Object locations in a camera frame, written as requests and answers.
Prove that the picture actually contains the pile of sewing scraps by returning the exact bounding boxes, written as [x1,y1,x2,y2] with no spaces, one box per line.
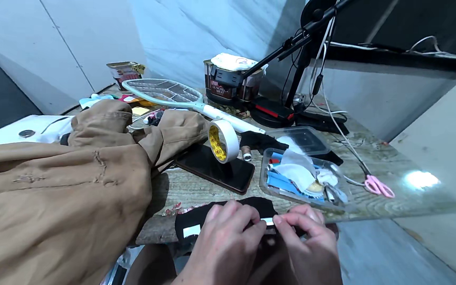
[266,149,349,205]

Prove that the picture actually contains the light blue cloth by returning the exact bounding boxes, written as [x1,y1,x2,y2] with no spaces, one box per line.
[79,93,116,110]

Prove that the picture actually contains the wooden table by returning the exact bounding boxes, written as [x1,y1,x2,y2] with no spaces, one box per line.
[60,81,456,246]

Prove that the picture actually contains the pink-handled scissors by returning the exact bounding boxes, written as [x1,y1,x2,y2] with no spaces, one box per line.
[363,168,396,199]

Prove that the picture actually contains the black cable with switch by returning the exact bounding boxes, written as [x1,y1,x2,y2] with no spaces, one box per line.
[291,8,337,112]

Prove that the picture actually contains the black framed dark panel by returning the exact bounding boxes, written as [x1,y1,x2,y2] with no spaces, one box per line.
[325,0,456,75]

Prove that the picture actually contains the black adjustable stand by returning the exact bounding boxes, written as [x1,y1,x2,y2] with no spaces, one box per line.
[211,0,356,128]

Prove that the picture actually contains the tin with dark label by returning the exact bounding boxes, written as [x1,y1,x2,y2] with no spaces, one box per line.
[236,65,264,104]

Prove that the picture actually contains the person's legs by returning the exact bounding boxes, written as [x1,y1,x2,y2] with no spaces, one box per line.
[125,243,304,285]

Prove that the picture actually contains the black fabric piece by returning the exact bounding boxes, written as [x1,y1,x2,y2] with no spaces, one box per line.
[175,197,308,244]

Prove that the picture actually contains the black and red box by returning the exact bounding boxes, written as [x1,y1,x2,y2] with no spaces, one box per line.
[251,97,295,128]

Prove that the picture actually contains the person's left hand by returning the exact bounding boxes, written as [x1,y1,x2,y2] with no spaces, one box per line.
[172,199,267,285]

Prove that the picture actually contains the white tape roll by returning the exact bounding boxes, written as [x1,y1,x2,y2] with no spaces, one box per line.
[207,120,240,164]

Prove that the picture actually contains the white box with round emblem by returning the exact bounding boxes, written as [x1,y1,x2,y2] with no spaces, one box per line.
[0,114,76,148]

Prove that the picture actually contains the person's right hand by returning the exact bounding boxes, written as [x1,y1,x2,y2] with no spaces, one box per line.
[273,204,343,285]

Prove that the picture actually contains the black crumpled cloth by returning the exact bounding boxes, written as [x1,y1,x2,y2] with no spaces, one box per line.
[239,131,290,155]

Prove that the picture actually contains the brown jacket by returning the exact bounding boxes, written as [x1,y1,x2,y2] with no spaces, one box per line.
[0,99,211,285]

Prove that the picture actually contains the open foil food packet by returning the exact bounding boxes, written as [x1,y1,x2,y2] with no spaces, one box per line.
[106,61,146,91]

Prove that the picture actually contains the red and yellow packet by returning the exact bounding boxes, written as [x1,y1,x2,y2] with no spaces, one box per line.
[116,93,156,108]

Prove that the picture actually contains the white cable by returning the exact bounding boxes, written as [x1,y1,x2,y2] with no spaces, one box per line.
[310,0,371,187]

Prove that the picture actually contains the white mosquito swatter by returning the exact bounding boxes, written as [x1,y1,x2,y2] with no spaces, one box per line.
[121,78,267,135]

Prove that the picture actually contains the white crumpled plastic bag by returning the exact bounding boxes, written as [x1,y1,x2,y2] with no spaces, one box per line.
[211,53,268,75]

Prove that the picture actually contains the tin with meat label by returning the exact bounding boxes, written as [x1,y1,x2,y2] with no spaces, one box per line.
[203,59,240,105]

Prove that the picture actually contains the white panel board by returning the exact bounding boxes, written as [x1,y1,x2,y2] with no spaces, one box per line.
[389,75,456,284]

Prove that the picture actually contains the black smartphone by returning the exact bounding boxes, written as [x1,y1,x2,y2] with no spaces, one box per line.
[175,143,255,195]

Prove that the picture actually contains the clear plastic lid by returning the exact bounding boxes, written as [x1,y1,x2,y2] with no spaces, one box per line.
[268,126,332,156]

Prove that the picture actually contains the white rectangular patch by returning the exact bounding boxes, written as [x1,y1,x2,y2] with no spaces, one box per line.
[183,224,202,239]

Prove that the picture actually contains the clear plastic container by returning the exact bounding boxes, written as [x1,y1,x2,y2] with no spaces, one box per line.
[259,148,354,211]

